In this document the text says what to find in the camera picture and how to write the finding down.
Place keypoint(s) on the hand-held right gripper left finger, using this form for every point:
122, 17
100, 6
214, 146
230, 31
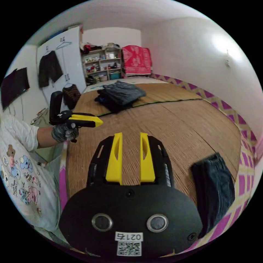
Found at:
114, 162

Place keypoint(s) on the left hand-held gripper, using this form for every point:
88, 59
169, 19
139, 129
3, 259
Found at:
62, 120

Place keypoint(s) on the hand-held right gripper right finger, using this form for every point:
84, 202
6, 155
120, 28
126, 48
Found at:
148, 166

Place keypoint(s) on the person's left forearm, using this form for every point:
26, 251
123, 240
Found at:
44, 137

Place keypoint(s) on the dark jeans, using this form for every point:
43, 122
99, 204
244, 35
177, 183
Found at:
214, 191

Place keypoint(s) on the person's left hand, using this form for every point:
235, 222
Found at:
62, 133

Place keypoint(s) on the brown striped hanging garment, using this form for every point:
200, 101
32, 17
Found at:
71, 96

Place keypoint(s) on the pile of clothes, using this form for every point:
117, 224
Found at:
120, 95

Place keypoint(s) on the bed with woven mat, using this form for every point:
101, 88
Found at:
174, 127

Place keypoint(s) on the white wardrobe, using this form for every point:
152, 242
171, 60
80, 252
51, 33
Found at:
72, 67

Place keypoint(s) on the open shelf with items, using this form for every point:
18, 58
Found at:
102, 64

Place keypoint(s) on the black hanging shirt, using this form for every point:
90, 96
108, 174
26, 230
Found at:
50, 68

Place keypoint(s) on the person's body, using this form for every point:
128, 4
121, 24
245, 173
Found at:
19, 164

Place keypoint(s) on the red patterned blanket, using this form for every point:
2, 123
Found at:
136, 60

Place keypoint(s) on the black wall television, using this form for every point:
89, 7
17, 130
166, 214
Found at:
14, 87

